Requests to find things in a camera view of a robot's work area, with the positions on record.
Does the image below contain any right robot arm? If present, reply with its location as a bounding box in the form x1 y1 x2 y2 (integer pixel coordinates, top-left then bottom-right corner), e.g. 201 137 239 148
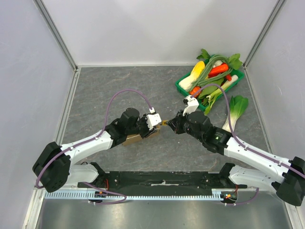
166 111 305 207

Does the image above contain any bok choy toy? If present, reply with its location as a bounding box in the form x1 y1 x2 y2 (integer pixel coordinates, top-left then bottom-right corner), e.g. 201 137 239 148
229 95 249 131

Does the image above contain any purple cable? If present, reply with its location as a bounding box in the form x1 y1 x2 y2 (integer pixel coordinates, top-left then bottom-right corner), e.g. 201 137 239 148
190 83 305 206
35 89 155 206

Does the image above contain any yellow utility knife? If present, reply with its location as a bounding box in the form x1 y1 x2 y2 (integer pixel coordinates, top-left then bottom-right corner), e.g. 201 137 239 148
162 120 169 126

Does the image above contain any small orange pumpkin toy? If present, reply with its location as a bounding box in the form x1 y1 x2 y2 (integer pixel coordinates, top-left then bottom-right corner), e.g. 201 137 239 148
189 86 201 95

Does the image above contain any green long beans toy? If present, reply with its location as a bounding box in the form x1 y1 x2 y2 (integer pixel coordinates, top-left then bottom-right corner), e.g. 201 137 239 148
187 54 233 92

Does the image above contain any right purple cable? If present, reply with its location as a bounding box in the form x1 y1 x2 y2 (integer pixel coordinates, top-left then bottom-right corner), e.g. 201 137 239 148
190 83 305 206

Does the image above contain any white green leek toy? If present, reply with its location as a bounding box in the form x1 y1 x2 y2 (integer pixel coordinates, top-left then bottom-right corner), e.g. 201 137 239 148
207 75 239 103

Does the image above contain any brown cardboard express box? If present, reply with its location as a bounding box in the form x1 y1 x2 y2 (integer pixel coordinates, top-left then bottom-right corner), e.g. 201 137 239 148
122 125 161 146

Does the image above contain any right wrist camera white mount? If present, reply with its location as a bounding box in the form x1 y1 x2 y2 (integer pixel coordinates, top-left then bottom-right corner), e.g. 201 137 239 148
183 95 199 116

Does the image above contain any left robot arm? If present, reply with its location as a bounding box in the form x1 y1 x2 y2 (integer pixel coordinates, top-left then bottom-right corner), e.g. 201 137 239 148
32 108 161 193

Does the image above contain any grey slotted cable duct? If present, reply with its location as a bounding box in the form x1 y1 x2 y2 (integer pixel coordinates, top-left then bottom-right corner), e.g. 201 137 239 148
44 189 229 201

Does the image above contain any orange carrot toy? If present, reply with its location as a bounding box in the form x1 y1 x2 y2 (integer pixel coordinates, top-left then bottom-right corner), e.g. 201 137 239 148
208 63 229 78

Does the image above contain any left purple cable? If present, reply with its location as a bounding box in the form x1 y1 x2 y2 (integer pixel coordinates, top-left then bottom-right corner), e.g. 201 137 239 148
35 89 155 206

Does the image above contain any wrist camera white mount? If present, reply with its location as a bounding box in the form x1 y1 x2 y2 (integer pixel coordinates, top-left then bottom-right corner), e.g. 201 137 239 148
183 95 199 116
146 107 162 130

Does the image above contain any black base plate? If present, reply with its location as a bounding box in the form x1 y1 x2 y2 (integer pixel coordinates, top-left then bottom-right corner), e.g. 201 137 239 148
93 171 236 195

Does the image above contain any yellow napa cabbage toy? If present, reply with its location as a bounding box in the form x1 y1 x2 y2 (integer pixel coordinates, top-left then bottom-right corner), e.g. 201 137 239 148
179 61 205 91

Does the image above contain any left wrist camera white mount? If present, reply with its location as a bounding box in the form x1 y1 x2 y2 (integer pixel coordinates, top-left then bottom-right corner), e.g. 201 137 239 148
146 107 162 130

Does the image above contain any green plastic tray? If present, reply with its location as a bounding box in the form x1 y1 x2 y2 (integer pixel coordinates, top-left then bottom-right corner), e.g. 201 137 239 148
175 54 245 112

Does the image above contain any green leafy vegetable toy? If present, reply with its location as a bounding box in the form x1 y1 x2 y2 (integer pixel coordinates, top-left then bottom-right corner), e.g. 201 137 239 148
197 85 218 115

